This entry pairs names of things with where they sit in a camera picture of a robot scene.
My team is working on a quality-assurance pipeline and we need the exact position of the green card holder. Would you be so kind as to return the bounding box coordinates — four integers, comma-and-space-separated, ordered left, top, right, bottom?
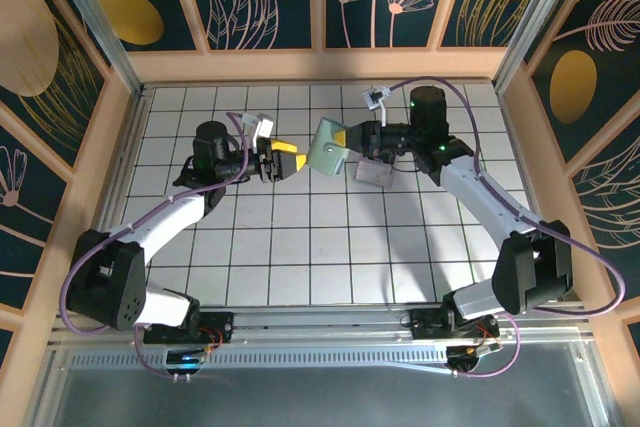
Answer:
306, 116, 352, 179

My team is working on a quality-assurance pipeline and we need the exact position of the clear acrylic card box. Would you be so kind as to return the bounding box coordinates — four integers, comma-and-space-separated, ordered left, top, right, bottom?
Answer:
351, 155, 397, 192

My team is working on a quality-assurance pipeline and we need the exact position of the small controller board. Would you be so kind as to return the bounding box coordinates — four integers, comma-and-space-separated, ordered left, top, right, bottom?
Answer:
164, 346, 207, 379
446, 339, 503, 378

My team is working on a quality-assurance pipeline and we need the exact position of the grey metal shelf plate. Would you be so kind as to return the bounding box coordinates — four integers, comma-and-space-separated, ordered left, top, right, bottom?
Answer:
29, 341, 616, 427

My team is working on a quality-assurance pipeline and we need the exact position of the aluminium frame post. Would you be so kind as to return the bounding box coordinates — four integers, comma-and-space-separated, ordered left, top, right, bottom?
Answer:
492, 0, 589, 93
39, 0, 149, 98

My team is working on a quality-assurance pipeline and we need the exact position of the aluminium mounting rail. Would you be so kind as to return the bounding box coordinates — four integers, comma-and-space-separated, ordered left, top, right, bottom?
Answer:
49, 300, 599, 348

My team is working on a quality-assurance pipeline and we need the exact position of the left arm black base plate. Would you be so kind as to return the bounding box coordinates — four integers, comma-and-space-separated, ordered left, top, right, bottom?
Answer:
142, 310, 236, 346

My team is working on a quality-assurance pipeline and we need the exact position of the slotted metal cable duct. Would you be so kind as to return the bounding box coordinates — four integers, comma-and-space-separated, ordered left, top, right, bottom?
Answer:
69, 348, 451, 372

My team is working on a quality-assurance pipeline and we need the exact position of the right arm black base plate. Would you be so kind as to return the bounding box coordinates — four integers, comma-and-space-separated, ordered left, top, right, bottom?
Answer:
407, 307, 501, 343

